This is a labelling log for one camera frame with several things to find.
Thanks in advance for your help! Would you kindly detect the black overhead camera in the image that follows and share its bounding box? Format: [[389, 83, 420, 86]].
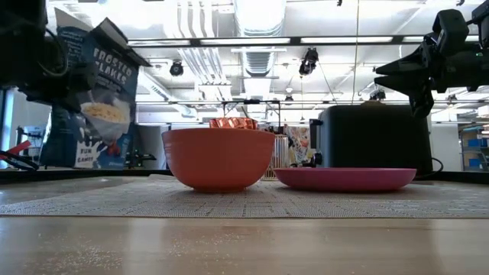
[[298, 47, 320, 77]]

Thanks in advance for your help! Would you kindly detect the black toaster power cable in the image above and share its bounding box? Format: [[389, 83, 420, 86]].
[[416, 157, 445, 180]]

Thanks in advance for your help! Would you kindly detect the storage shelf with blue bins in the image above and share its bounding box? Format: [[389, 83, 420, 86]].
[[459, 125, 489, 173]]

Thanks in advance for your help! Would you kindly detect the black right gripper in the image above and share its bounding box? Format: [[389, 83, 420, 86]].
[[374, 32, 489, 118]]

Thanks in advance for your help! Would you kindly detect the grey woven placemat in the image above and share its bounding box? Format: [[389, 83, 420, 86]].
[[0, 174, 489, 219]]

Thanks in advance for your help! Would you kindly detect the person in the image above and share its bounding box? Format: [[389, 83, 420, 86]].
[[283, 125, 313, 166]]

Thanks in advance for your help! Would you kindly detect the black background stand frame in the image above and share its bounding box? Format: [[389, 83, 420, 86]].
[[220, 99, 283, 134]]

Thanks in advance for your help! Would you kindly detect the small black ceiling camera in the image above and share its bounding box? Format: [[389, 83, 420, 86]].
[[169, 60, 185, 78]]

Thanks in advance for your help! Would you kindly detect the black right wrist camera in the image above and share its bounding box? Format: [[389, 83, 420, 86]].
[[432, 8, 471, 57]]

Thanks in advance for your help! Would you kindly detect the black table edge rail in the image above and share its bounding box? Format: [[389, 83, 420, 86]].
[[0, 167, 489, 183]]

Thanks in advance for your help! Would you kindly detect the blue Frosted Flakes cereal box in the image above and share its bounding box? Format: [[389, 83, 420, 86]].
[[39, 7, 152, 170]]

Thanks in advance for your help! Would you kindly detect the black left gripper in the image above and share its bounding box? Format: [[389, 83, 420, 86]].
[[11, 34, 99, 112]]

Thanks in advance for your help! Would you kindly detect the black toaster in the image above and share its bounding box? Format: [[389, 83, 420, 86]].
[[309, 102, 435, 176]]

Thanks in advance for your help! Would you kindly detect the black overhead frame bar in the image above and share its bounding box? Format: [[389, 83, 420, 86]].
[[125, 35, 489, 49]]

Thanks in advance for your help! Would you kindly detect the silver ventilation duct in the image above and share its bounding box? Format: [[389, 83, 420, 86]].
[[232, 0, 287, 78]]

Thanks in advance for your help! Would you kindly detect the shiny red foil bag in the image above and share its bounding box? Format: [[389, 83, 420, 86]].
[[209, 116, 260, 131]]

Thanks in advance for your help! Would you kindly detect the orange bowl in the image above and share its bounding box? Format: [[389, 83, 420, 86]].
[[161, 127, 277, 193]]

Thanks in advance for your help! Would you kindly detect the pink plate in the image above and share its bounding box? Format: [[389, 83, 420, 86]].
[[272, 167, 418, 193]]

